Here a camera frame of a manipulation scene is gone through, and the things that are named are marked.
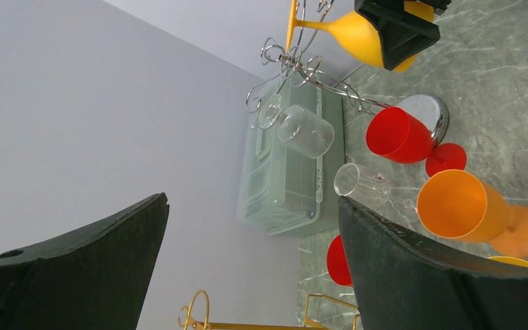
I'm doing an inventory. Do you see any silver wire glass rack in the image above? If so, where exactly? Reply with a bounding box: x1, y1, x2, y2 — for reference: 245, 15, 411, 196
245, 0, 450, 149

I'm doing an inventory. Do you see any red goblet back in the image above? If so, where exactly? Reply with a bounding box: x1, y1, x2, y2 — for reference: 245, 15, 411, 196
326, 235, 352, 287

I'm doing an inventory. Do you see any clear ribbed wine glass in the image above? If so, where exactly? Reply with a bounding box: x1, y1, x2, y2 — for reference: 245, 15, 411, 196
257, 94, 335, 159

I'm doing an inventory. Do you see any red goblet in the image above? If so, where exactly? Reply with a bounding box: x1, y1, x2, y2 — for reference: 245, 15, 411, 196
365, 107, 468, 177
326, 235, 352, 287

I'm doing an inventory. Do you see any yellow goblet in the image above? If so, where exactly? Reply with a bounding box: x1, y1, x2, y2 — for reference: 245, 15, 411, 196
286, 1, 417, 72
488, 256, 528, 268

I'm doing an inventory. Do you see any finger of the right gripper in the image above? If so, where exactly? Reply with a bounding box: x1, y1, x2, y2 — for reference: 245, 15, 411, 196
354, 0, 441, 71

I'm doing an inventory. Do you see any red goblet right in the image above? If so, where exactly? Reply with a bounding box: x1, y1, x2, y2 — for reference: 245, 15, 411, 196
365, 107, 468, 177

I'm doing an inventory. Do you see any orange goblet centre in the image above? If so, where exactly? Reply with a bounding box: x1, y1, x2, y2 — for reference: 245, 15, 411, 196
417, 169, 528, 258

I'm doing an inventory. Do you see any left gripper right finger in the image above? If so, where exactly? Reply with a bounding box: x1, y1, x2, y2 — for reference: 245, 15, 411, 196
338, 197, 528, 329

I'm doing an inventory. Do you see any clear glass with red dots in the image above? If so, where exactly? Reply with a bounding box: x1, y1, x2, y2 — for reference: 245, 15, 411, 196
333, 163, 417, 213

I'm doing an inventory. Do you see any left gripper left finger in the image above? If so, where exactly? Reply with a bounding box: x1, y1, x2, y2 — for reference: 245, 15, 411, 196
0, 193, 169, 329

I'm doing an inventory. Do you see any gold wire glass rack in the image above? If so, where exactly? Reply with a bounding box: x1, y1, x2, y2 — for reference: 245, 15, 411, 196
177, 289, 363, 330

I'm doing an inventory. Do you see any clear plastic storage box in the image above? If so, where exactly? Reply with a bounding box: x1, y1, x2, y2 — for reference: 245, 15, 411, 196
236, 78, 345, 237

